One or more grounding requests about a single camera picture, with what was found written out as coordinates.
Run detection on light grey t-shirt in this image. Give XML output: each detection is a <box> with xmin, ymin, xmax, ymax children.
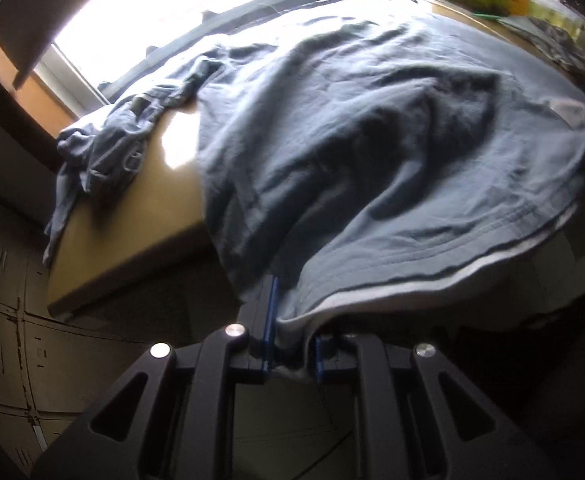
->
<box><xmin>42</xmin><ymin>42</ymin><xmax>228</xmax><ymax>267</ymax></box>

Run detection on grey locker cabinet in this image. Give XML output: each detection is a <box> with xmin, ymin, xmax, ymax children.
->
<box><xmin>0</xmin><ymin>180</ymin><xmax>138</xmax><ymax>480</ymax></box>

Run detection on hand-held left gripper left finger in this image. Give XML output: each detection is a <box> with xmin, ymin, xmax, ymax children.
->
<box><xmin>30</xmin><ymin>274</ymin><xmax>280</xmax><ymax>480</ymax></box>

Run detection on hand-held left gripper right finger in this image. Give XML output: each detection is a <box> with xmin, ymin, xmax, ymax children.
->
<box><xmin>312</xmin><ymin>332</ymin><xmax>560</xmax><ymax>480</ymax></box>

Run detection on blue-grey pants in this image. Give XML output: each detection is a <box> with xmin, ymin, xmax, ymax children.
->
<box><xmin>195</xmin><ymin>0</ymin><xmax>585</xmax><ymax>383</ymax></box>

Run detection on patterned dark cloth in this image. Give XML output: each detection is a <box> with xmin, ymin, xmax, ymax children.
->
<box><xmin>502</xmin><ymin>12</ymin><xmax>585</xmax><ymax>80</ymax></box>

